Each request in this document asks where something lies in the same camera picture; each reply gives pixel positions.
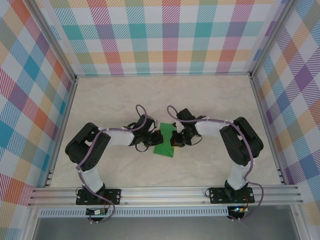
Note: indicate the green paper sheet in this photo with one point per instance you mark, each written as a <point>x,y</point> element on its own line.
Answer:
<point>165,150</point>

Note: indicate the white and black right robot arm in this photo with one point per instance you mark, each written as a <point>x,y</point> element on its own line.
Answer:
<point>210,127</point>

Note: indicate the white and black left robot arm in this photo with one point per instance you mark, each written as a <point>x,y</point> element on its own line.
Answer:
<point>120,137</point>

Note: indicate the grey metal panel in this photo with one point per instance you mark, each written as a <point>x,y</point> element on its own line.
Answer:
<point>162,230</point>

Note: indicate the small black circuit board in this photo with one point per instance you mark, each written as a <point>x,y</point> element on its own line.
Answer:
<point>96,212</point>

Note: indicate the small circuit board green light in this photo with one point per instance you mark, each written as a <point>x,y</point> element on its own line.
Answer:
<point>238,210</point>

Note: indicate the wide aluminium mounting rail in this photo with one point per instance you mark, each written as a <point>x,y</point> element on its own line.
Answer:
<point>162,196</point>

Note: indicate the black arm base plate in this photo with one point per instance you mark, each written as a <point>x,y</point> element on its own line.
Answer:
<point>216,196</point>
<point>113,196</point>

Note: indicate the aluminium side rail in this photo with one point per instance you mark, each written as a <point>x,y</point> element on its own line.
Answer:
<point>267,132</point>
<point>60,132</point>

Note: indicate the aluminium frame post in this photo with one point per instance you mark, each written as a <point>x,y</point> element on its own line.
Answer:
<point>272,37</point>
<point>56,42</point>

